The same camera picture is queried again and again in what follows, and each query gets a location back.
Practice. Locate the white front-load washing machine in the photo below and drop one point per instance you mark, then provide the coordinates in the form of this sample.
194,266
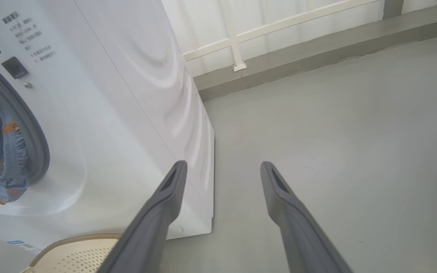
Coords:
108,132

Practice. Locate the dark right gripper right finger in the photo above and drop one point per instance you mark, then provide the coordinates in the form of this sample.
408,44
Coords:
298,235

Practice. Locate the white curtain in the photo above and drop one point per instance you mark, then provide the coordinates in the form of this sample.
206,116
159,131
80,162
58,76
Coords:
279,11

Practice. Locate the cream plastic laundry basket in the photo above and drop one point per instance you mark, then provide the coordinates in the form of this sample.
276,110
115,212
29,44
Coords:
78,254

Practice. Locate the blue bear print garment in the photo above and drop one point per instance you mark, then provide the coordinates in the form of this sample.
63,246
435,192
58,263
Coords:
11,167

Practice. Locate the white metal railing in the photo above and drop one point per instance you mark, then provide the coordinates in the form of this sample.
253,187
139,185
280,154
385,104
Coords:
235,41

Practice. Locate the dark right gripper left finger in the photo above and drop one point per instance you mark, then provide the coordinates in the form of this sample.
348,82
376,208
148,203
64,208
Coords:
154,227

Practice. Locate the blue energy label sticker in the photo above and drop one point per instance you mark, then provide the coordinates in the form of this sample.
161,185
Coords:
23,246

